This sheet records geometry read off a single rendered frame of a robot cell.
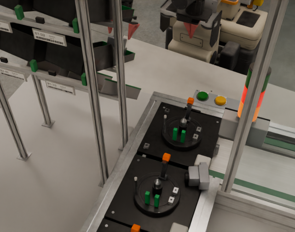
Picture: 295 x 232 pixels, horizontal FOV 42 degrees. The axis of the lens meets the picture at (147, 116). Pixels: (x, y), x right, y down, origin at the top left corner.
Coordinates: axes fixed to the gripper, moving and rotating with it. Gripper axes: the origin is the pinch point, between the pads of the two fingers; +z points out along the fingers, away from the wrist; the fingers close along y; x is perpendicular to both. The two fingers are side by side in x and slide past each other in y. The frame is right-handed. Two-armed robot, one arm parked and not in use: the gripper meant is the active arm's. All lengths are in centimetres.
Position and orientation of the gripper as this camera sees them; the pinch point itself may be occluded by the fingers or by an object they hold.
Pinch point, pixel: (191, 35)
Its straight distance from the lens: 130.4
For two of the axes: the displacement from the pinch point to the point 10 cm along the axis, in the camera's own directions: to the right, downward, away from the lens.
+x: 3.7, -6.7, 6.4
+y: 9.3, 2.8, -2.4
